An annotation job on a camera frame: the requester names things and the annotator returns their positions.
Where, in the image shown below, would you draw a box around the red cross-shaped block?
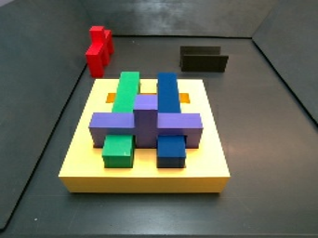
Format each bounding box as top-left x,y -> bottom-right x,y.
86,26 -> 115,78

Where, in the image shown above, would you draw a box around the yellow base board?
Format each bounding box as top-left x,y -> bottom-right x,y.
59,79 -> 230,193

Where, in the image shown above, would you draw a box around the purple cross-shaped block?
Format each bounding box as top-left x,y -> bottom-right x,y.
88,95 -> 203,149

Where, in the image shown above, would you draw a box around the blue bar block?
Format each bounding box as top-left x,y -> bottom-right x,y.
156,73 -> 186,168

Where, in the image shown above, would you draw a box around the green bar block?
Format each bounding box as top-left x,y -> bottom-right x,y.
102,72 -> 139,168

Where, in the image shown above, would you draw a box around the black U-shaped holder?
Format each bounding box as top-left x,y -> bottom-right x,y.
180,46 -> 229,73

